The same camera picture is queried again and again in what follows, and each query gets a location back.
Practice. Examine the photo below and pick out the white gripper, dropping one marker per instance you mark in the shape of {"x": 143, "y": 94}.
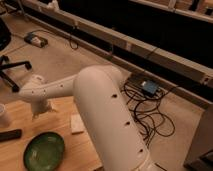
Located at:
{"x": 40, "y": 107}

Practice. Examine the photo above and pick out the green ceramic bowl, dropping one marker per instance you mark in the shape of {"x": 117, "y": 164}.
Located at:
{"x": 44, "y": 152}

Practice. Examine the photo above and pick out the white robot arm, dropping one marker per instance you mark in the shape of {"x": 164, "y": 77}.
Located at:
{"x": 96, "y": 91}

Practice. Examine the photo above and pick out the black remote control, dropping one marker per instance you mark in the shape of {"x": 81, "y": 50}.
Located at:
{"x": 10, "y": 135}

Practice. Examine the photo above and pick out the white paper cup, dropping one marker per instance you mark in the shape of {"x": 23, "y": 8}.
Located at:
{"x": 5, "y": 119}

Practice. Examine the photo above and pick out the white sponge block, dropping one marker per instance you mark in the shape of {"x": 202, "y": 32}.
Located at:
{"x": 77, "y": 125}

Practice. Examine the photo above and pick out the power strip on floor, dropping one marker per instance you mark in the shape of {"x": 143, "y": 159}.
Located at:
{"x": 35, "y": 40}

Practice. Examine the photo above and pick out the black office chair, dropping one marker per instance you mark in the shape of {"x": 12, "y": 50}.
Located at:
{"x": 5, "y": 39}

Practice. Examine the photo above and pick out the blue power adapter box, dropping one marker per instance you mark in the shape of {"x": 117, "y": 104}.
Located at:
{"x": 149, "y": 87}

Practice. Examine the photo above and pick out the dark cabinet at right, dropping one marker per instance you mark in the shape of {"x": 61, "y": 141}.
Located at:
{"x": 200, "y": 153}

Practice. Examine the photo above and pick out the long white shelf rail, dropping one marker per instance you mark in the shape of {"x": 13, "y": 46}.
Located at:
{"x": 180, "y": 65}

